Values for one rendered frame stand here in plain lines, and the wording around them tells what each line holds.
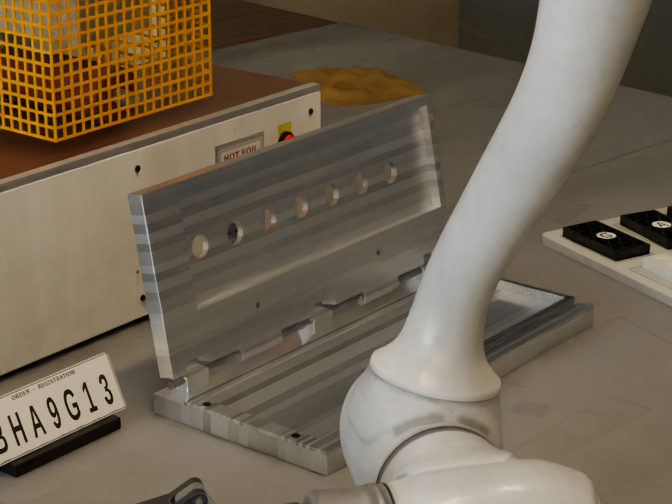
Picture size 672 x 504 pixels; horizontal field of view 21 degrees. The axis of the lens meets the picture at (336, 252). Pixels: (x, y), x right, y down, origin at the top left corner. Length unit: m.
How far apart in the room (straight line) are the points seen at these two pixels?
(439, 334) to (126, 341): 0.58
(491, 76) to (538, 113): 1.69
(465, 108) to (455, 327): 1.36
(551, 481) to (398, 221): 0.70
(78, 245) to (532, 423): 0.48
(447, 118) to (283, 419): 1.08
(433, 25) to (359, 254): 2.74
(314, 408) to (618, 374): 0.32
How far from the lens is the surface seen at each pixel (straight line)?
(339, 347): 1.80
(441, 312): 1.36
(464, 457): 1.30
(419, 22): 4.54
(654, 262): 2.05
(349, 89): 2.76
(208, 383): 1.72
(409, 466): 1.30
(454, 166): 2.43
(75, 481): 1.60
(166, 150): 1.89
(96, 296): 1.86
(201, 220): 1.71
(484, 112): 2.69
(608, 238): 2.11
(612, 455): 1.65
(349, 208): 1.87
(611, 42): 1.18
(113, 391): 1.69
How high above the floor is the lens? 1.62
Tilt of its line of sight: 20 degrees down
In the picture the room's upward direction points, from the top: straight up
